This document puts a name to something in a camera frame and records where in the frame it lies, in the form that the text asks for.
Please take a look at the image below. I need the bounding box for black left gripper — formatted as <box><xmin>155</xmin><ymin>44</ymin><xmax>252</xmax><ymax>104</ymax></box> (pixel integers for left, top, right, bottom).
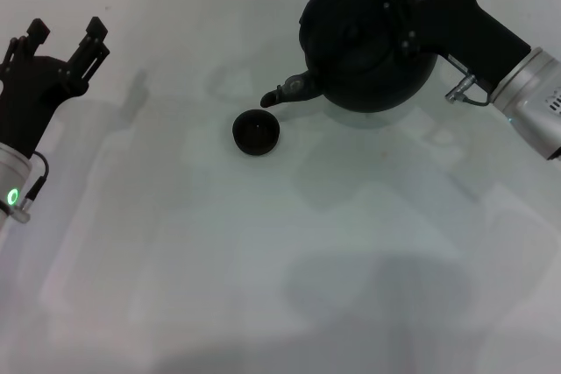
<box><xmin>0</xmin><ymin>17</ymin><xmax>110</xmax><ymax>160</ymax></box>

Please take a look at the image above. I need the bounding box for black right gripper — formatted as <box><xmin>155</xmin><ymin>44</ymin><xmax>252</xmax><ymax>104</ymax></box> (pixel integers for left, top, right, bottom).
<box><xmin>380</xmin><ymin>0</ymin><xmax>534</xmax><ymax>87</ymax></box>

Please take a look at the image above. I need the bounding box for black teapot with arched handle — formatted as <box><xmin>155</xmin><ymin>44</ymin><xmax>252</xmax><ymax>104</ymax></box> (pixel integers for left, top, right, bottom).
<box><xmin>260</xmin><ymin>0</ymin><xmax>439</xmax><ymax>115</ymax></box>

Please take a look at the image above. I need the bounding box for black round teacup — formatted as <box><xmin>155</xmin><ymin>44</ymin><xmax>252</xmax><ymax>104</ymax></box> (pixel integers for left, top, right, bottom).
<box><xmin>231</xmin><ymin>109</ymin><xmax>281</xmax><ymax>157</ymax></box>

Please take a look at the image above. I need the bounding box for right arm cable with connector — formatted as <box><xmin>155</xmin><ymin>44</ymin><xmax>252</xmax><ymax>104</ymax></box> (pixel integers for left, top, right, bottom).
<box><xmin>444</xmin><ymin>72</ymin><xmax>496</xmax><ymax>108</ymax></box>

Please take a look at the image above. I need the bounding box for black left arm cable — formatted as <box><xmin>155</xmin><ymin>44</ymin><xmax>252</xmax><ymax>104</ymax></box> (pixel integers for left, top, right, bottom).
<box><xmin>17</xmin><ymin>150</ymin><xmax>51</xmax><ymax>214</ymax></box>

